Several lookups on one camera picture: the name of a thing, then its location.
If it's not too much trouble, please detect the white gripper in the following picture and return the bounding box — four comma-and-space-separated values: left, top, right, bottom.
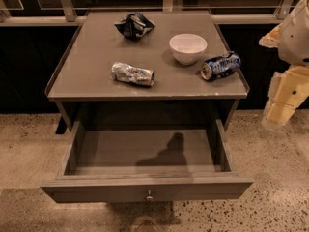
259, 0, 309, 126

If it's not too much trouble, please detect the silver redbull can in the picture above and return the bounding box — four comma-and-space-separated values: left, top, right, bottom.
111, 62, 155, 87

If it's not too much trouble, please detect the blue pepsi can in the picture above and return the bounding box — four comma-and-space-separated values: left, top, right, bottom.
201, 51, 241, 81

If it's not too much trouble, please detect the metal drawer knob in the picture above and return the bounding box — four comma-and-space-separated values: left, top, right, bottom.
145, 190, 155, 201

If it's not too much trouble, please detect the open grey top drawer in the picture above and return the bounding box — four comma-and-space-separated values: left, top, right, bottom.
41, 119, 252, 203

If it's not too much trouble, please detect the white ceramic bowl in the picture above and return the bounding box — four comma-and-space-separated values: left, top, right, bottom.
169, 34, 208, 65

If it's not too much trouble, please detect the grey wooden cabinet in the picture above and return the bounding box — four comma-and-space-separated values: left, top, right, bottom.
46, 11, 248, 128

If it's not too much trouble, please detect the crumpled dark chip bag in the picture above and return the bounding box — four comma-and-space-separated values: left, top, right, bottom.
115, 13, 155, 40

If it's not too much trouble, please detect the metal railing frame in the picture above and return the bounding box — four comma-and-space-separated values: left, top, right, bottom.
0, 0, 299, 27

